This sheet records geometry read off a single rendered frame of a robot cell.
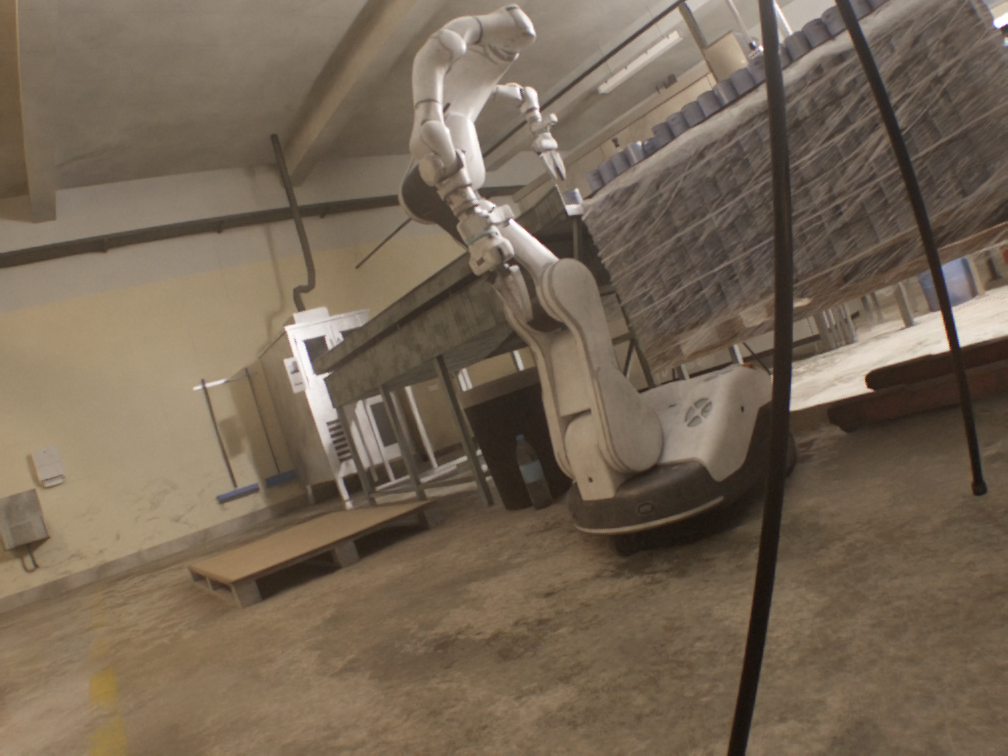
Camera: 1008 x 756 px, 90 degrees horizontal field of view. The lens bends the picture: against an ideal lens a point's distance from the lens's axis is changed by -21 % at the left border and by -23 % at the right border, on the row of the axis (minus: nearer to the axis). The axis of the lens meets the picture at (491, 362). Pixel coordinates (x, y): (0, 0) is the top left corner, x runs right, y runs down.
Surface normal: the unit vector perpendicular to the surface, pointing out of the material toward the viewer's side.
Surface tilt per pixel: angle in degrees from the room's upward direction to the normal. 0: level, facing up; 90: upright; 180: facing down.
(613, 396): 90
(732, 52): 90
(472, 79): 90
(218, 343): 90
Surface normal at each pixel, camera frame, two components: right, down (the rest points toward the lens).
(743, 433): 0.51, -0.23
